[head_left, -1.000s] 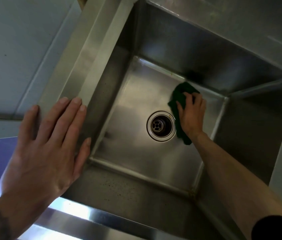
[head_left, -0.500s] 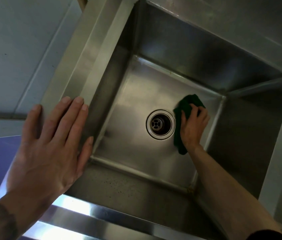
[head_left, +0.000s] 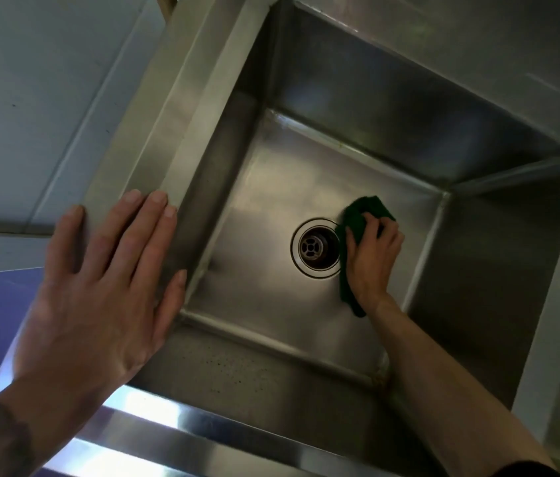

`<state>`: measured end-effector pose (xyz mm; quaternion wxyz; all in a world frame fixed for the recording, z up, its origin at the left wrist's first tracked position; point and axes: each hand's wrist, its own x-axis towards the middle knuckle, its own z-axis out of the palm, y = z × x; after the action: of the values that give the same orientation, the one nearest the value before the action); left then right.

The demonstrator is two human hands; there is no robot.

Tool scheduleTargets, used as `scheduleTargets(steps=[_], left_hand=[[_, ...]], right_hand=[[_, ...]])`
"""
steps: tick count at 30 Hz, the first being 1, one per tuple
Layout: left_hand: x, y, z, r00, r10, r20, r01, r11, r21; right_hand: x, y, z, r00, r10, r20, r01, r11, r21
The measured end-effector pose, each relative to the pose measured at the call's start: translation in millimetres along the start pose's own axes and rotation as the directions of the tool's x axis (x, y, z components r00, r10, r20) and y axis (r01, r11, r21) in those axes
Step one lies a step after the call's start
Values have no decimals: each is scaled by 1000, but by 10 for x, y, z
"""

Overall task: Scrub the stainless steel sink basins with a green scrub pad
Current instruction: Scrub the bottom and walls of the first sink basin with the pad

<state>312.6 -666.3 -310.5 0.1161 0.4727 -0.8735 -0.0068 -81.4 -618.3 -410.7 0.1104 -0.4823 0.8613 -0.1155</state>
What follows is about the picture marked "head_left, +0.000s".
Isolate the person's left hand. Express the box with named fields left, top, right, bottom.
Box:
left=10, top=187, right=189, bottom=424

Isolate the person's right hand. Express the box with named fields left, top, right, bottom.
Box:
left=344, top=212, right=406, bottom=315

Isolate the green scouring cloth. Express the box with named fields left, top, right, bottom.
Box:
left=335, top=195, right=399, bottom=319

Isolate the person's right forearm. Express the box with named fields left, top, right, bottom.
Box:
left=367, top=292, right=559, bottom=477

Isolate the basin drain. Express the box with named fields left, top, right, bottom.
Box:
left=289, top=217, right=344, bottom=280

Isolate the black shirt sleeve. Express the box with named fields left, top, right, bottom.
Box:
left=491, top=459, right=559, bottom=477

